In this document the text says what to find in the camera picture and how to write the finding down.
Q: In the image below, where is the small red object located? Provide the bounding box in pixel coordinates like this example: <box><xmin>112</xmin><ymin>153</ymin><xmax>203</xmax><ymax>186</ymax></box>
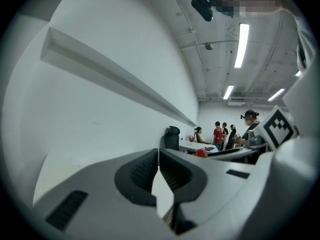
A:
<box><xmin>195</xmin><ymin>147</ymin><xmax>209</xmax><ymax>159</ymax></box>

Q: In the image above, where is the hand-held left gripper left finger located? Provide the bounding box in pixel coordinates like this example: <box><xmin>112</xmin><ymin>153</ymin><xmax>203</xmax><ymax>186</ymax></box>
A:
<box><xmin>32</xmin><ymin>148</ymin><xmax>176</xmax><ymax>240</ymax></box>

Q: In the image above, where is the black office chair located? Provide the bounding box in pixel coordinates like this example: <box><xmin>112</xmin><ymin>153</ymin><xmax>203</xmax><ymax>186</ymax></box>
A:
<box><xmin>164</xmin><ymin>125</ymin><xmax>181</xmax><ymax>152</ymax></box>

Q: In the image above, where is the black head-worn camera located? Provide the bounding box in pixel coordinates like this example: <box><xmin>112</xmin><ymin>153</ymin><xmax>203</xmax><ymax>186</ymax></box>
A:
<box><xmin>191</xmin><ymin>0</ymin><xmax>214</xmax><ymax>23</ymax></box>

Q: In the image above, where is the white office table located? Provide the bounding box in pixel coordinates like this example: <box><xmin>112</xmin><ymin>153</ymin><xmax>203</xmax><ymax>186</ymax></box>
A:
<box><xmin>178</xmin><ymin>140</ymin><xmax>220</xmax><ymax>155</ymax></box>

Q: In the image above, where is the white wall ledge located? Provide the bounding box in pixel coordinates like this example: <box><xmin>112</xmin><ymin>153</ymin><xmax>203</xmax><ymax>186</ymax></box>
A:
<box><xmin>39</xmin><ymin>26</ymin><xmax>198</xmax><ymax>128</ymax></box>

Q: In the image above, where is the person's white shirt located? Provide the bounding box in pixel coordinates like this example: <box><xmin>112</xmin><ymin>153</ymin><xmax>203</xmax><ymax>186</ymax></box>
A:
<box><xmin>281</xmin><ymin>5</ymin><xmax>320</xmax><ymax>145</ymax></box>

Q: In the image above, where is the white ceiling air conditioner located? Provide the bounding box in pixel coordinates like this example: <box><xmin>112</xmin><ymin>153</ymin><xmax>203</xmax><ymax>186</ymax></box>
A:
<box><xmin>226</xmin><ymin>97</ymin><xmax>247</xmax><ymax>107</ymax></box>

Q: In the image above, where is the grey table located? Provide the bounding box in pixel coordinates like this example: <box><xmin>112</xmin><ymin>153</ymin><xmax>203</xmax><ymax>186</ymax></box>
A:
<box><xmin>206</xmin><ymin>145</ymin><xmax>268</xmax><ymax>164</ymax></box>

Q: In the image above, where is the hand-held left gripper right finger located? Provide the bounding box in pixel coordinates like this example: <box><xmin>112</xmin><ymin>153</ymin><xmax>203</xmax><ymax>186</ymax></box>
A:
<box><xmin>159</xmin><ymin>148</ymin><xmax>259</xmax><ymax>240</ymax></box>

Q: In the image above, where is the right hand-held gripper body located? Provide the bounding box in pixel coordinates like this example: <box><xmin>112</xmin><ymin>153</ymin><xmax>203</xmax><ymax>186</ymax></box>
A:
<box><xmin>237</xmin><ymin>105</ymin><xmax>320</xmax><ymax>240</ymax></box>

